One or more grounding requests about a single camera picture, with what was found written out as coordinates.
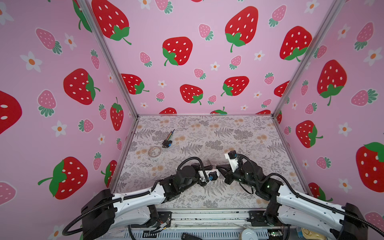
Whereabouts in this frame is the grey perforated metal ring disc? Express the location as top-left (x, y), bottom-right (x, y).
top-left (148, 147), bottom-right (162, 158)

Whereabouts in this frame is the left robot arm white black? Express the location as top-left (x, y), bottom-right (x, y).
top-left (81, 164), bottom-right (220, 240)

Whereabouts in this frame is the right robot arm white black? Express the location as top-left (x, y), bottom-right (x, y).
top-left (217, 162), bottom-right (368, 240)

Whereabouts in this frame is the black device at front edge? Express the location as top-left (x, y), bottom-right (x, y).
top-left (181, 233), bottom-right (202, 240)

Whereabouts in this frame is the white round puck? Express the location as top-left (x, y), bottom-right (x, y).
top-left (239, 229), bottom-right (259, 240)

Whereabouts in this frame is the green circuit board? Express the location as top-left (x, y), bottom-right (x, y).
top-left (268, 230), bottom-right (284, 240)

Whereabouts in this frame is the gold computer mouse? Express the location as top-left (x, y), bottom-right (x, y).
top-left (296, 227), bottom-right (326, 240)

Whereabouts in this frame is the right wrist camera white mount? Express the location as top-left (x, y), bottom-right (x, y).
top-left (225, 150), bottom-right (243, 173)

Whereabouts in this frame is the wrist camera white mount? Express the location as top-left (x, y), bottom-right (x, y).
top-left (198, 169), bottom-right (220, 183)
top-left (225, 150), bottom-right (243, 173)

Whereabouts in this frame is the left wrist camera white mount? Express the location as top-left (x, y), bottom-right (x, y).
top-left (198, 169), bottom-right (220, 183)

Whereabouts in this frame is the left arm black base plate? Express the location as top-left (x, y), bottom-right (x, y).
top-left (146, 211), bottom-right (173, 228)

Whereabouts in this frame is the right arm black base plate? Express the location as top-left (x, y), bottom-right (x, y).
top-left (247, 210), bottom-right (282, 227)

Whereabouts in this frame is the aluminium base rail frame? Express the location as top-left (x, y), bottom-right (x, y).
top-left (119, 208), bottom-right (331, 240)

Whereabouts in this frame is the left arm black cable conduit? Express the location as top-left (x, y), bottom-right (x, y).
top-left (62, 156), bottom-right (209, 237)

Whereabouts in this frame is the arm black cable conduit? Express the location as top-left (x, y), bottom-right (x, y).
top-left (62, 156), bottom-right (209, 237)
top-left (235, 153), bottom-right (384, 238)

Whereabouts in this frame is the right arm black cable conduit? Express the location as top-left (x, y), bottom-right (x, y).
top-left (235, 153), bottom-right (384, 238)

